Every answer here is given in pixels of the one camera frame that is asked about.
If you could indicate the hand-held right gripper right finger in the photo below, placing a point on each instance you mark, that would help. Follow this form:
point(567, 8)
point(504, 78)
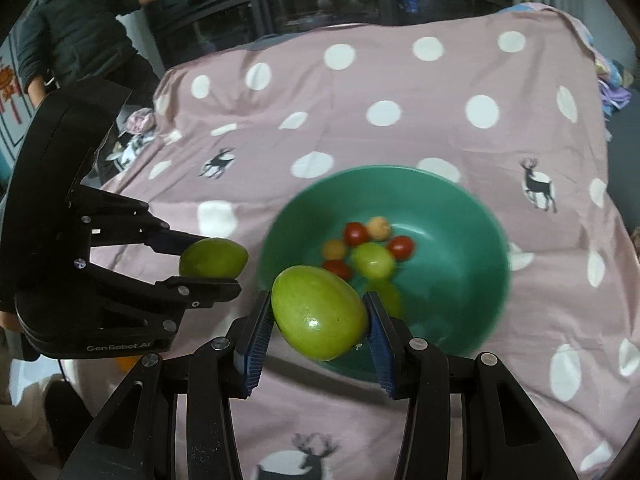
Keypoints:
point(382, 355)

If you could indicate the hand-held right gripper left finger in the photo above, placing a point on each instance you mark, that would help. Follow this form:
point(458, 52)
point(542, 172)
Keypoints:
point(257, 340)

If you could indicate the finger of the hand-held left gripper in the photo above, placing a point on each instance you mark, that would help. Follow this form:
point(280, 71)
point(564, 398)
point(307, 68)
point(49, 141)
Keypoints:
point(165, 240)
point(200, 291)

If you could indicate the green jujube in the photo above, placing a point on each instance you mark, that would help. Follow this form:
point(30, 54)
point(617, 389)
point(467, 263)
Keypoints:
point(215, 257)
point(389, 297)
point(315, 310)
point(372, 260)

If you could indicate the red cherry tomato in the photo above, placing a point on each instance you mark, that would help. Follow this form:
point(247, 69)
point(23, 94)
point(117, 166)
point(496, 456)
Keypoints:
point(355, 233)
point(401, 247)
point(337, 268)

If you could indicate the green plastic bowl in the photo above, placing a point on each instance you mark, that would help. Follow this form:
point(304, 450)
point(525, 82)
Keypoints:
point(450, 270)

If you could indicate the orange cherry tomato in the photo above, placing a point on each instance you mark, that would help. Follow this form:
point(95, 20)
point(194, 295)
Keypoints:
point(378, 228)
point(334, 249)

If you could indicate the black and white cloth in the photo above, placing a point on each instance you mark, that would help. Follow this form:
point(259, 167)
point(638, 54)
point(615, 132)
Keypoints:
point(130, 152)

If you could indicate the pink crumpled cloth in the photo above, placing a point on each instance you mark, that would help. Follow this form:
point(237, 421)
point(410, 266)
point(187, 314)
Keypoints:
point(140, 121)

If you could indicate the pink polka dot cloth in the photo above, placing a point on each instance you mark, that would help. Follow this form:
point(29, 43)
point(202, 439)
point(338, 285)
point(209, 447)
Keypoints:
point(400, 85)

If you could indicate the dark window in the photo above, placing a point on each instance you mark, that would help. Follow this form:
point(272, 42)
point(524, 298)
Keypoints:
point(300, 0)

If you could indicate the grey sofa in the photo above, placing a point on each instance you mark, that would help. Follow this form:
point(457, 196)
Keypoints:
point(627, 160)

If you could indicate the purple crumpled cloth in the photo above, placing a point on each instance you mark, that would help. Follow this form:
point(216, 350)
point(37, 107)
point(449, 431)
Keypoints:
point(612, 90)

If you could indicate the red hanging wall ornament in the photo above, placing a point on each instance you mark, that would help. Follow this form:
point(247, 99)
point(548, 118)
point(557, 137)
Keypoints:
point(9, 90)

